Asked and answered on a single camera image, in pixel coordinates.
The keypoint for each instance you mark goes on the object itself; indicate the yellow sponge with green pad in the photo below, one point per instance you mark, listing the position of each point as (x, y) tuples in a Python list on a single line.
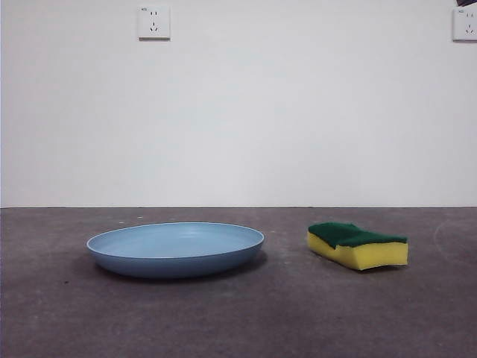
[(376, 257)]

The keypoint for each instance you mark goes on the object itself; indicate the blue round plate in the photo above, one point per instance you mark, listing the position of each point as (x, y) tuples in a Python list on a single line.
[(175, 257)]

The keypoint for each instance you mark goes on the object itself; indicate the white wall socket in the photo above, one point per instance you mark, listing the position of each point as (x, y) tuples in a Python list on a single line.
[(466, 25), (154, 23)]

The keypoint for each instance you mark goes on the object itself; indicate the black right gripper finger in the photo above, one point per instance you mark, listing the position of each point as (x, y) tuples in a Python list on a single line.
[(467, 2)]

